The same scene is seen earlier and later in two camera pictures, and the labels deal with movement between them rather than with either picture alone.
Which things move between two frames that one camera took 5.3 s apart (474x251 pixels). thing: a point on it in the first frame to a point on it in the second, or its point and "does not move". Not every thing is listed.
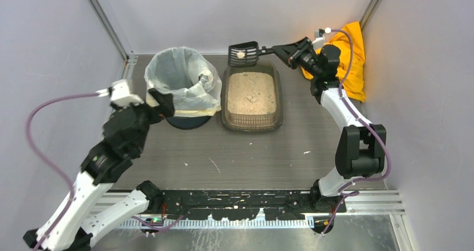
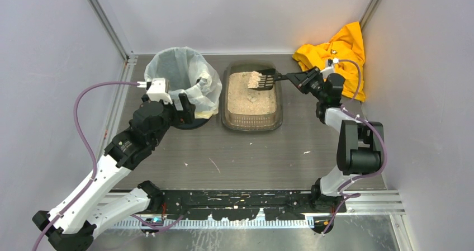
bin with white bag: x=192 y=79 does not move
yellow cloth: x=353 y=84 does not move
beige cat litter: x=251 y=93 does not move
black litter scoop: x=246 y=54 to x=269 y=76
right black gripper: x=294 y=53 to x=306 y=81
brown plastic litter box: x=251 y=98 does not move
